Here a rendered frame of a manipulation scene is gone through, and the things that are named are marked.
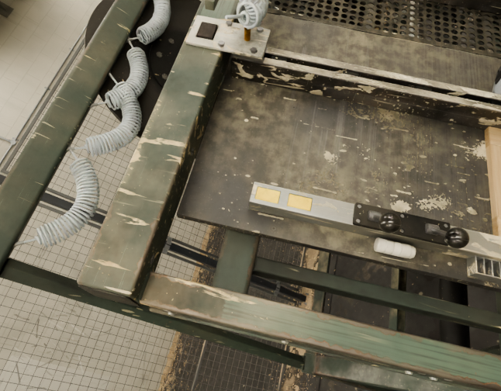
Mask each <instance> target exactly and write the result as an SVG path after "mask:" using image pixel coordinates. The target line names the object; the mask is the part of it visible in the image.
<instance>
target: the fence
mask: <svg viewBox="0 0 501 391"><path fill-rule="evenodd" d="M257 187H261V188H265V189H271V190H275V191H279V192H280V196H279V200H278V204H277V203H273V202H266V201H263V200H260V199H255V196H256V192H257ZM289 194H292V195H296V196H302V197H306V198H310V199H312V204H311V209H310V211H307V210H304V209H297V208H294V207H290V206H287V203H288V199H289ZM249 209H252V210H256V211H259V212H263V213H269V214H273V215H276V216H283V217H286V218H290V219H294V220H300V221H303V222H307V223H313V224H317V225H320V226H324V227H330V228H334V229H338V230H344V231H347V232H351V233H355V234H361V235H365V236H368V237H374V238H378V237H379V238H382V239H386V240H392V241H396V242H399V243H404V244H409V245H411V246H414V247H418V248H423V249H426V250H429V251H436V252H439V253H443V254H449V255H453V256H456V257H460V258H466V259H468V258H470V257H472V256H475V255H476V256H479V257H484V258H489V259H493V260H497V261H501V237H498V236H495V235H491V234H485V233H481V232H478V231H474V230H467V229H464V228H462V229H464V230H466V231H467V232H468V235H469V242H468V244H467V245H466V246H465V247H463V248H459V249H457V248H453V247H451V246H449V245H448V246H444V245H441V244H435V243H431V242H427V241H424V240H417V239H414V238H410V237H404V236H400V235H397V234H389V233H386V232H383V231H380V230H373V229H369V228H366V227H360V226H356V225H354V224H353V216H354V204H353V203H349V202H342V201H339V200H335V199H328V198H325V197H322V196H317V195H311V194H308V193H304V192H297V191H294V190H290V189H284V188H280V187H276V186H273V185H266V184H263V183H259V182H254V186H253V189H252V193H251V196H250V202H249Z"/></svg>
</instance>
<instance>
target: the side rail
mask: <svg viewBox="0 0 501 391"><path fill-rule="evenodd" d="M140 303H141V304H143V305H146V306H149V311H151V312H154V313H159V314H163V315H167V316H170V317H176V318H179V319H183V320H188V321H191V322H195V323H198V324H204V325H207V326H210V327H216V328H219V329H223V330H228V331H232V332H235V333H239V334H245V335H248V336H251V337H257V338H260V339H264V340H267V341H273V342H276V343H279V344H285V345H288V346H292V347H295V348H301V349H304V350H307V351H314V352H317V353H320V354H324V355H329V356H333V357H336V358H342V359H345V360H348V361H352V362H357V363H361V364H364V365H370V366H373V367H376V368H381V369H386V370H389V371H393V372H398V373H402V374H405V375H411V376H414V377H417V378H421V379H426V380H430V381H433V382H439V383H442V384H445V385H449V386H455V387H458V388H462V389H467V390H471V391H501V355H495V354H491V353H488V352H484V351H479V350H475V349H472V348H466V347H462V346H459V345H456V344H449V343H446V342H443V341H437V340H434V339H430V338H426V337H421V336H417V335H414V334H408V333H404V332H401V331H397V330H392V329H388V328H385V327H379V326H375V325H372V324H367V323H362V322H359V321H356V320H350V319H347V318H343V317H337V316H334V315H330V314H327V313H321V312H317V311H314V310H308V309H305V308H302V307H298V306H292V305H289V304H285V303H280V302H276V301H272V300H269V299H263V298H260V297H256V296H250V295H247V294H243V293H240V292H234V291H230V290H227V289H221V288H218V287H215V286H211V285H205V284H202V283H198V282H193V281H189V280H185V279H180V278H176V277H173V276H170V275H163V274H160V273H156V272H150V277H149V279H148V282H147V286H146V288H145V290H144V293H143V297H142V299H141V300H140Z"/></svg>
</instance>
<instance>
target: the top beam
mask: <svg viewBox="0 0 501 391"><path fill-rule="evenodd" d="M239 2H240V0H219V1H218V3H217V5H216V8H215V10H214V11H213V10H208V9H205V0H202V2H201V4H200V6H199V9H198V11H197V13H196V14H195V18H194V19H193V21H192V24H191V26H190V28H189V31H188V33H187V35H186V38H185V40H184V42H183V44H182V46H181V49H180V51H179V53H178V56H177V58H176V60H175V62H174V65H173V67H172V69H171V72H170V74H169V75H168V78H167V81H166V82H165V84H164V87H163V89H162V91H161V94H160V96H159V98H158V100H157V103H156V105H155V107H154V110H153V112H152V113H151V116H150V118H149V120H148V123H147V125H146V127H145V130H144V132H143V134H142V137H141V138H140V141H139V143H138V145H137V147H136V150H135V152H134V154H133V156H132V159H131V161H130V163H129V166H128V168H127V169H126V173H125V175H124V176H123V180H122V181H121V183H120V185H119V188H118V190H117V192H116V195H115V197H114V199H113V201H112V204H111V206H110V207H109V211H108V212H107V214H106V217H105V219H104V221H103V224H102V226H101V228H100V231H99V232H98V235H97V237H96V239H95V242H94V244H93V246H92V249H91V251H90V253H89V255H88V258H87V260H86V262H85V265H84V267H83V269H82V270H81V274H80V275H79V277H78V280H77V283H78V284H79V286H78V287H80V288H82V289H83V290H85V291H87V292H89V293H91V294H92V295H94V296H97V297H100V298H103V299H110V300H113V301H116V302H120V303H125V304H129V305H132V306H138V307H140V306H142V305H143V304H141V303H140V300H139V295H140V292H141V289H142V287H143V283H144V281H145V278H146V276H147V273H148V272H149V273H150V270H152V271H153V272H155V270H156V267H157V264H158V262H159V259H160V256H161V253H162V251H163V248H164V244H165V241H166V239H167V237H168V233H169V230H170V228H171V225H172V222H173V219H174V215H175V213H176V210H177V208H178V204H179V202H180V199H181V196H182V193H183V191H184V188H185V184H186V182H187V180H188V176H189V173H190V171H191V168H192V165H193V162H194V160H195V156H196V153H197V151H198V149H199V145H200V142H201V139H202V136H203V134H204V131H205V128H206V124H207V123H208V120H209V116H210V113H211V111H212V108H213V105H214V102H215V100H216V96H217V94H218V91H219V87H220V85H221V82H222V80H223V76H224V74H225V71H226V67H227V65H228V63H229V60H230V56H231V53H228V52H224V51H220V50H213V49H208V48H204V47H197V46H193V45H190V44H186V42H185V41H186V40H187V38H188V35H189V33H190V31H191V29H192V26H193V24H194V22H195V19H196V17H197V16H206V17H210V18H214V19H221V20H225V21H228V20H230V21H231V22H236V23H240V22H239V20H238V19H225V16H227V15H236V14H237V5H238V3H239Z"/></svg>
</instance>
